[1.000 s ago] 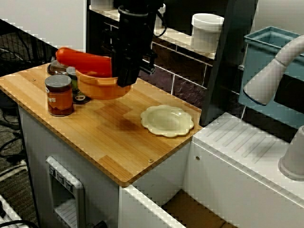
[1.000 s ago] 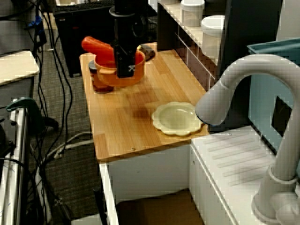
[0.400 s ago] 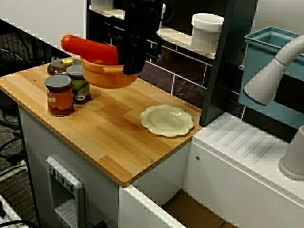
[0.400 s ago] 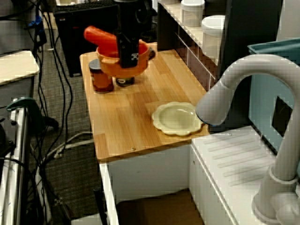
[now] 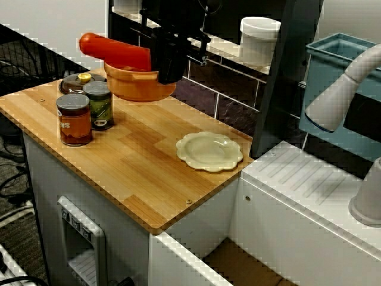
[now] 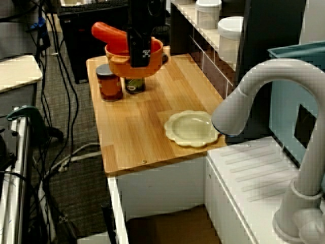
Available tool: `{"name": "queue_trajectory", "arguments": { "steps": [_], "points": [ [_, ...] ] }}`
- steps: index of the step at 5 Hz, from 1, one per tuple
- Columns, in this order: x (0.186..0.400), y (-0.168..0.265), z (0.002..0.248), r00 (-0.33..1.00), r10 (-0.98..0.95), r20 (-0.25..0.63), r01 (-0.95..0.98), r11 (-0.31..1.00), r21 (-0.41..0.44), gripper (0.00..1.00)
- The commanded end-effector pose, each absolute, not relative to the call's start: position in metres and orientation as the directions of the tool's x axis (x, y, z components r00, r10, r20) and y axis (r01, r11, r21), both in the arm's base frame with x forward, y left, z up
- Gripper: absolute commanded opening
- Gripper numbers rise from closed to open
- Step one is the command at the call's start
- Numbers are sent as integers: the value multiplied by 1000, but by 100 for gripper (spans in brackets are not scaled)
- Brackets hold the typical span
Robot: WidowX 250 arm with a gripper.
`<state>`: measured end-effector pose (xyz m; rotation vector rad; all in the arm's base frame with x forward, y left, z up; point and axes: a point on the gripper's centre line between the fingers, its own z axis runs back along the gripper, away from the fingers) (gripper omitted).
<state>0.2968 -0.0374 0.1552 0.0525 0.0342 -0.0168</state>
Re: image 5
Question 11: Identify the dark grey upright post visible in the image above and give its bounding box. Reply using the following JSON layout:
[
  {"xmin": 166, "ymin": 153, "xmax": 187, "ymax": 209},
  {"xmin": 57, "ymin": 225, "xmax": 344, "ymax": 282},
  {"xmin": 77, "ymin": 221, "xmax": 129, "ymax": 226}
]
[{"xmin": 249, "ymin": 0, "xmax": 325, "ymax": 158}]

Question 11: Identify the white cable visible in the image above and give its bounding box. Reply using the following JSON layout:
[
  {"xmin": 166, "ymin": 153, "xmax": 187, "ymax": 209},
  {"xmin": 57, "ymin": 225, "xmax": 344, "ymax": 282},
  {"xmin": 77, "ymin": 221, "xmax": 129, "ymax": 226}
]
[{"xmin": 0, "ymin": 200, "xmax": 35, "ymax": 229}]

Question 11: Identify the dark tiled backsplash panel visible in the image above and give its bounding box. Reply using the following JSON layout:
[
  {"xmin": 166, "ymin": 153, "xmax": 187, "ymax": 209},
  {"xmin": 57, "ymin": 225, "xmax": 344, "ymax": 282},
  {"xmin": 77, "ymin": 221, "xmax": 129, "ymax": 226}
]
[{"xmin": 107, "ymin": 0, "xmax": 307, "ymax": 150}]

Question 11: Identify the grey toy faucet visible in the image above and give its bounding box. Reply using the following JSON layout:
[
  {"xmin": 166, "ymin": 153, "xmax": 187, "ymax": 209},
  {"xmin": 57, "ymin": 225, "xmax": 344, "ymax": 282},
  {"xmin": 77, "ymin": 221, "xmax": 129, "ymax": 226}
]
[{"xmin": 305, "ymin": 43, "xmax": 381, "ymax": 229}]

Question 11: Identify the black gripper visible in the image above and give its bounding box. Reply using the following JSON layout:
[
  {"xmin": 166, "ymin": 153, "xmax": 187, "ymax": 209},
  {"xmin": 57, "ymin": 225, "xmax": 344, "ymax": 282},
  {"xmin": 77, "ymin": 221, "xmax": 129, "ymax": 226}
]
[{"xmin": 139, "ymin": 5, "xmax": 212, "ymax": 85}]

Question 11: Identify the brown cardboard box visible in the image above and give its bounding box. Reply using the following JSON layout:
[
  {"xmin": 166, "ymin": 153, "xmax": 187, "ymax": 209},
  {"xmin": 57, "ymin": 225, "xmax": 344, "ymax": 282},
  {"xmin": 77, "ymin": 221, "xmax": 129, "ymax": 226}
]
[{"xmin": 205, "ymin": 238, "xmax": 298, "ymax": 286}]

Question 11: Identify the aluminium frame rail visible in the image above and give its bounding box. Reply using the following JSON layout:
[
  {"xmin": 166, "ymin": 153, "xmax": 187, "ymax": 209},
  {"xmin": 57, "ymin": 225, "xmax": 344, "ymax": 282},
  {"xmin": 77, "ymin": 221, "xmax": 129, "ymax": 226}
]
[{"xmin": 0, "ymin": 243, "xmax": 29, "ymax": 286}]

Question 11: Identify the brown lid with yellow knob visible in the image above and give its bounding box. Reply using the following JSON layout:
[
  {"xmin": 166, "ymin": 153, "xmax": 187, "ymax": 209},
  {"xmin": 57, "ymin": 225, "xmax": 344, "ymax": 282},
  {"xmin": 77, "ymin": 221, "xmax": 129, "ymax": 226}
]
[{"xmin": 58, "ymin": 73, "xmax": 108, "ymax": 96}]

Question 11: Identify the orange beans can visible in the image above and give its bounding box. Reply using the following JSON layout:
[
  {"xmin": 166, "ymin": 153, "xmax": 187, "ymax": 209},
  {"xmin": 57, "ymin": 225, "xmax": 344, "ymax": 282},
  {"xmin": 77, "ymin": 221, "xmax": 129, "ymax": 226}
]
[{"xmin": 55, "ymin": 94, "xmax": 92, "ymax": 147}]

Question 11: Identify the red orange plastic bowl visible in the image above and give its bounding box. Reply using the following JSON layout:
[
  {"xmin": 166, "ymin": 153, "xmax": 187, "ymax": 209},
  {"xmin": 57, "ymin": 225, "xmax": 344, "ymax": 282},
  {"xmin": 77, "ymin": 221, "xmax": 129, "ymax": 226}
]
[{"xmin": 79, "ymin": 32, "xmax": 152, "ymax": 72}]

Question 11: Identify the green peas can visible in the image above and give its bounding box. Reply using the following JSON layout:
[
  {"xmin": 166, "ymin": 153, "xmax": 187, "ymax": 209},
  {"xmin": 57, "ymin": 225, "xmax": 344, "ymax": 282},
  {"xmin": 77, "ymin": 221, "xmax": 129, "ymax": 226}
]
[{"xmin": 82, "ymin": 80, "xmax": 114, "ymax": 131}]

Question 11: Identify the cream scalloped toy plate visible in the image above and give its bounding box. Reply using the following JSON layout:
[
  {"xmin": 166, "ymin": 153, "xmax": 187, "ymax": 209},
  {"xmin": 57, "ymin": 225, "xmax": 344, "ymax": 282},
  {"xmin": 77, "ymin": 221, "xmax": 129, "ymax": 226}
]
[{"xmin": 175, "ymin": 130, "xmax": 244, "ymax": 173}]

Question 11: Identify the large white lidded canister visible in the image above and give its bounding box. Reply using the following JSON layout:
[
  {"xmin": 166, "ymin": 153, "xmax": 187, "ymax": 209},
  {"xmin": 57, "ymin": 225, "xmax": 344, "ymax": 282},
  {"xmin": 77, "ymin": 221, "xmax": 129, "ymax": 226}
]
[{"xmin": 239, "ymin": 16, "xmax": 282, "ymax": 68}]

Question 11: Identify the teal plastic bin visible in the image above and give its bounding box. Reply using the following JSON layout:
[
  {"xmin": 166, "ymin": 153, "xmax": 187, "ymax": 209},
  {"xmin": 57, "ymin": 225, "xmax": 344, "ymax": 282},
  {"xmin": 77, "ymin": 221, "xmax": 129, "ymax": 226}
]
[{"xmin": 298, "ymin": 32, "xmax": 381, "ymax": 150}]

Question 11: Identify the orange toy pot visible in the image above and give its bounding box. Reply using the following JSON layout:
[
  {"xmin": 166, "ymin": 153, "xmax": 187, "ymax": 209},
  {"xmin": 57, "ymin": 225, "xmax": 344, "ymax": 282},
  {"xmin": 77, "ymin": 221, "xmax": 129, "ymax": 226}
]
[{"xmin": 103, "ymin": 61, "xmax": 177, "ymax": 102}]

